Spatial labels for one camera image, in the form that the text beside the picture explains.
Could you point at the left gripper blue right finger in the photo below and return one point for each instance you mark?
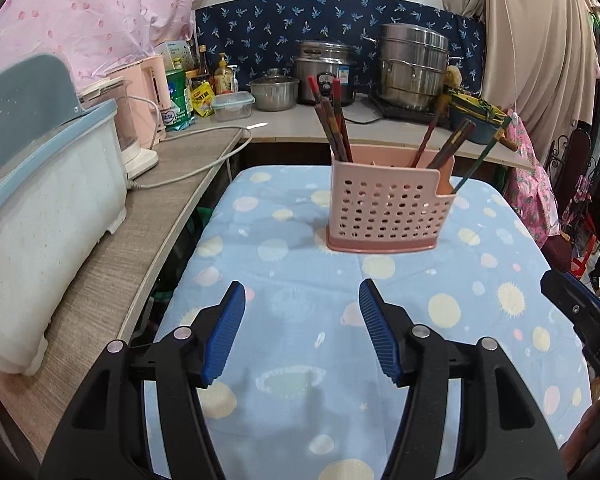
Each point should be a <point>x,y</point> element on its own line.
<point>374,312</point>

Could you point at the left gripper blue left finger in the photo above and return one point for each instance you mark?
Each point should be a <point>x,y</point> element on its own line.
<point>218,329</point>

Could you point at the dark maroon chopstick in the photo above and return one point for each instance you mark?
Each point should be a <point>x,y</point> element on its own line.
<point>336,103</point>
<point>457,145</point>

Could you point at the brown chopstick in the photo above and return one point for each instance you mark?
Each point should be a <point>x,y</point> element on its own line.
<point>321,118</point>
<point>333,129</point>

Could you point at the red chopstick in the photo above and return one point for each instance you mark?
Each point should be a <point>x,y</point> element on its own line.
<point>442,102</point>
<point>320,91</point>

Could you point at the person's right hand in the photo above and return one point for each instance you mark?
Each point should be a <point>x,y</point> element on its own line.
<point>571,450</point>

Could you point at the blue patterned tablecloth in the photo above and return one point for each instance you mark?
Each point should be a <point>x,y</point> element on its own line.
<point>331,328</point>

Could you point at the pink perforated utensil holder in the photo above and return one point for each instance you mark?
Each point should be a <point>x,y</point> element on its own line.
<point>379,204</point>

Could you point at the pink floral cloth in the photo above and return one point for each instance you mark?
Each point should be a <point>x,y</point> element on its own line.
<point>529,191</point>

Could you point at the green milk powder can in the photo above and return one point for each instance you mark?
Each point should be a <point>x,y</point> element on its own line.
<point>180,113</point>

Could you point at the dark green basin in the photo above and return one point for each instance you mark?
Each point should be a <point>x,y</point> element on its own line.
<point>486,117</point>

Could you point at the white dish rack bin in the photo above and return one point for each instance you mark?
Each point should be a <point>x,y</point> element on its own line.
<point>62,187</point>

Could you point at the clear food container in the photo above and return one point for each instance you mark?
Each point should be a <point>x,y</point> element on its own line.
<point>232,106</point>

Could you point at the yellow snack packet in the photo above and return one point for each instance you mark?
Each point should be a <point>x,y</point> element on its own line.
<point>202,97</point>

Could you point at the small steel lidded pot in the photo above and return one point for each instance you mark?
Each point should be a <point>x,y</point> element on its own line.
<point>274,92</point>

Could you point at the oil bottle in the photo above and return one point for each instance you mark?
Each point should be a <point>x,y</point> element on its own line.
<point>223,77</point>

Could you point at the pink electric kettle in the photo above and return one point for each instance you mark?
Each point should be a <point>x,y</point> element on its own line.
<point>148,97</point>

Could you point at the large steel steamer pot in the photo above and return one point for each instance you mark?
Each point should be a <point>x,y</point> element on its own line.
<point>412,63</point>

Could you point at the silver rice cooker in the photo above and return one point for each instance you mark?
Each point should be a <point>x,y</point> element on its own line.
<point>325,61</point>

